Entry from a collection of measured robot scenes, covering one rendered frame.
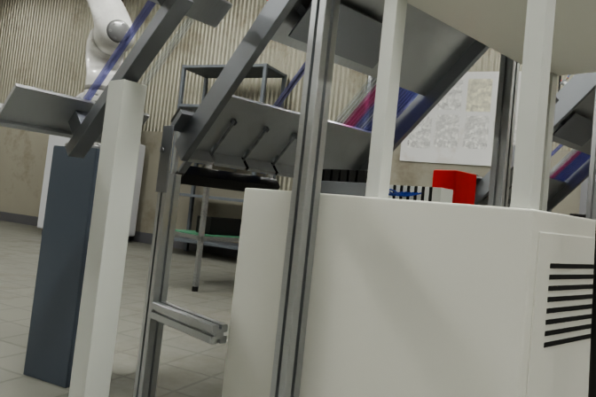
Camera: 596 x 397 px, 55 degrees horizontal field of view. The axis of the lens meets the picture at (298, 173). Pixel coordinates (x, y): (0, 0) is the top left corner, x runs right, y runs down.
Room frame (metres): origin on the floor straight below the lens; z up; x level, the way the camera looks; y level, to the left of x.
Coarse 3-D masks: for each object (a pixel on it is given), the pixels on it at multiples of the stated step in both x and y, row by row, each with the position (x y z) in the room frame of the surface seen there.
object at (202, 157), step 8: (200, 152) 1.51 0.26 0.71; (208, 152) 1.53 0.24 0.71; (192, 160) 1.47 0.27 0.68; (200, 160) 1.49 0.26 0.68; (208, 160) 1.50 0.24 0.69; (216, 160) 1.53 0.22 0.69; (224, 160) 1.55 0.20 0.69; (232, 160) 1.57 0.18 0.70; (240, 160) 1.59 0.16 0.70; (248, 160) 1.62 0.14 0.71; (256, 160) 1.64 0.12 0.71; (240, 168) 1.58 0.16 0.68; (248, 168) 1.60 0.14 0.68; (256, 168) 1.61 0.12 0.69; (264, 168) 1.64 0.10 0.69; (272, 168) 1.66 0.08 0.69; (280, 168) 1.69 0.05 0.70; (288, 168) 1.72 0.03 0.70; (288, 176) 1.71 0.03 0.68
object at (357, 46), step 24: (360, 0) 1.32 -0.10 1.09; (384, 0) 1.36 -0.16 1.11; (288, 24) 1.29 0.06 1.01; (360, 24) 1.33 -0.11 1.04; (408, 24) 1.46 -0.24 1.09; (432, 24) 1.49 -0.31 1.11; (336, 48) 1.36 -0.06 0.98; (360, 48) 1.40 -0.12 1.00; (408, 48) 1.53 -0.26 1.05; (432, 48) 1.57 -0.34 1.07; (456, 48) 1.61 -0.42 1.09; (360, 72) 1.53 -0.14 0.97; (408, 72) 1.61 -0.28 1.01; (432, 72) 1.66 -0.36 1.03
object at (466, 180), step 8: (440, 176) 2.05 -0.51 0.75; (448, 176) 2.02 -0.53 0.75; (456, 176) 2.00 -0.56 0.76; (464, 176) 2.03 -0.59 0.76; (472, 176) 2.07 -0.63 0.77; (432, 184) 2.07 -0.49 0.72; (440, 184) 2.04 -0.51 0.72; (448, 184) 2.02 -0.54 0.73; (456, 184) 2.00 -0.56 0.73; (464, 184) 2.04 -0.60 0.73; (472, 184) 2.07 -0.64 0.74; (456, 192) 2.00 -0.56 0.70; (464, 192) 2.04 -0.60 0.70; (472, 192) 2.08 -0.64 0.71; (456, 200) 2.01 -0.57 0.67; (464, 200) 2.04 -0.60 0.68; (472, 200) 2.08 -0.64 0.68
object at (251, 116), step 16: (224, 112) 1.44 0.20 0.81; (240, 112) 1.46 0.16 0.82; (256, 112) 1.49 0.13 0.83; (272, 112) 1.51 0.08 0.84; (288, 112) 1.54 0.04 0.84; (224, 128) 1.49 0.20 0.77; (240, 128) 1.51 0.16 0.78; (256, 128) 1.54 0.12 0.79; (272, 128) 1.57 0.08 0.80; (288, 128) 1.59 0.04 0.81; (336, 128) 1.68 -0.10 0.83; (352, 128) 1.72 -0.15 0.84; (208, 144) 1.51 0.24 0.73; (224, 144) 1.54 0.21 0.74; (240, 144) 1.56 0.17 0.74; (256, 144) 1.59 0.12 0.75; (272, 144) 1.62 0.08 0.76; (336, 144) 1.75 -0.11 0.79; (352, 144) 1.78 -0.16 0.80; (368, 144) 1.82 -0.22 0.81; (272, 160) 1.68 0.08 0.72; (288, 160) 1.71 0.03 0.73; (336, 160) 1.82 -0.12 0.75; (352, 160) 1.85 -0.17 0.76
